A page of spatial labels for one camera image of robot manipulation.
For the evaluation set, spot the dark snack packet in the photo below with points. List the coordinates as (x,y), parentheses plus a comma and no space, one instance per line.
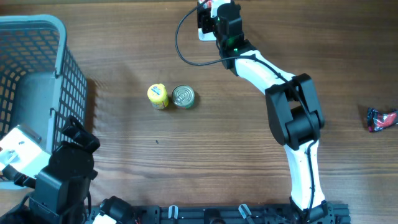
(378,121)

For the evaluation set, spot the white barcode scanner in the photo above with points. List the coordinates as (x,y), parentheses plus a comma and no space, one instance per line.
(205,34)

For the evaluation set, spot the green tin can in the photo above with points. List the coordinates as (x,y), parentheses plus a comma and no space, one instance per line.
(183,96)

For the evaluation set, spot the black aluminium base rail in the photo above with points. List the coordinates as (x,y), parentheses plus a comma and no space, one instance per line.
(265,214)

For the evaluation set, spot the grey plastic basket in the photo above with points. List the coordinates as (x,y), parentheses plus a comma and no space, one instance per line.
(41,83)

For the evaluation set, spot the red white small carton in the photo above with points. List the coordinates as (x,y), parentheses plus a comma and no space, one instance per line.
(206,4)

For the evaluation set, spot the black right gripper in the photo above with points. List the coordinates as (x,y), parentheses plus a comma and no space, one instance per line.
(204,19)

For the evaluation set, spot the yellow lidded jar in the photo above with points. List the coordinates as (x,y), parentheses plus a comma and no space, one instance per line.
(158,97)

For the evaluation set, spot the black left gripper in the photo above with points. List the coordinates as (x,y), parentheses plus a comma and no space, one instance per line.
(81,135)

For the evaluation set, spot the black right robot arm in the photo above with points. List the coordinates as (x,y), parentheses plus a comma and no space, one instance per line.
(294,114)

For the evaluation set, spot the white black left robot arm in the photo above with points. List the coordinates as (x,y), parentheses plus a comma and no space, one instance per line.
(60,180)

